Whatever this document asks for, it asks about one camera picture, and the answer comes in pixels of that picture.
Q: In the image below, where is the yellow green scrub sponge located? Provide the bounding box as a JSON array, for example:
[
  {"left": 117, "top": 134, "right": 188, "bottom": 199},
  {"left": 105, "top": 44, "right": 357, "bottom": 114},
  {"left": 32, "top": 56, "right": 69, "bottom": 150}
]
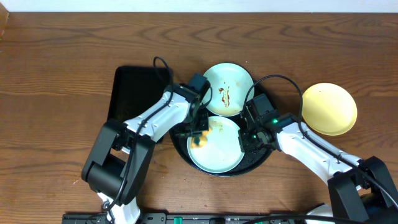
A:
[{"left": 190, "top": 127, "right": 213, "bottom": 148}]

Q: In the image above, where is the light blue plate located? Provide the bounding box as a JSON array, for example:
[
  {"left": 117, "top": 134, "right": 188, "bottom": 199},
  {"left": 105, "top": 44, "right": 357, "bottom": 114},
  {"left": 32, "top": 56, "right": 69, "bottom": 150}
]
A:
[
  {"left": 202, "top": 63, "right": 254, "bottom": 116},
  {"left": 187, "top": 116, "right": 244, "bottom": 174}
]

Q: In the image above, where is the yellow plate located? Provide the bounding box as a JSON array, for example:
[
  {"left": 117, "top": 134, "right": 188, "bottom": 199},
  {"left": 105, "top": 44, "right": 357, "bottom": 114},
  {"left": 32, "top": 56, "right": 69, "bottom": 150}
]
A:
[{"left": 302, "top": 83, "right": 358, "bottom": 136}]

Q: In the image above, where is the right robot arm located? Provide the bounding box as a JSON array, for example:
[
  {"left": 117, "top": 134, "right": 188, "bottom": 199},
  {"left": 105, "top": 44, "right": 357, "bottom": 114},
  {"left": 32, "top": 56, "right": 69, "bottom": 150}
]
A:
[{"left": 241, "top": 94, "right": 397, "bottom": 223}]

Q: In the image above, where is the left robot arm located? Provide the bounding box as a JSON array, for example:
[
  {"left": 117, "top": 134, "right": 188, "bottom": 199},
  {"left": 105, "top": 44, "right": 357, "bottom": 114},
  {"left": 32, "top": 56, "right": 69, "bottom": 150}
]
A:
[{"left": 81, "top": 74, "right": 211, "bottom": 223}]

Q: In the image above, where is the black round tray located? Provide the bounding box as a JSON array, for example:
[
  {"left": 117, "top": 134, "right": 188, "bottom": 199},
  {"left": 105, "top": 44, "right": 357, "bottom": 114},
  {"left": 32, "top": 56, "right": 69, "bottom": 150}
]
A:
[{"left": 169, "top": 80, "right": 277, "bottom": 177}]

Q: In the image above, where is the black rectangular tray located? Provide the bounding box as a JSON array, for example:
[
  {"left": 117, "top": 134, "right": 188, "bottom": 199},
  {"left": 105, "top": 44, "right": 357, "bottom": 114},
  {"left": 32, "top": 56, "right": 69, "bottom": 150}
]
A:
[{"left": 107, "top": 65, "right": 169, "bottom": 123}]

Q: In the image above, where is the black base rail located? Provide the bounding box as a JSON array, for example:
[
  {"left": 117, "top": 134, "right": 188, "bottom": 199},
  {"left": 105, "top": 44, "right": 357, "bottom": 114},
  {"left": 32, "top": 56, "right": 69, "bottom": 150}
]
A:
[{"left": 61, "top": 212, "right": 312, "bottom": 224}]

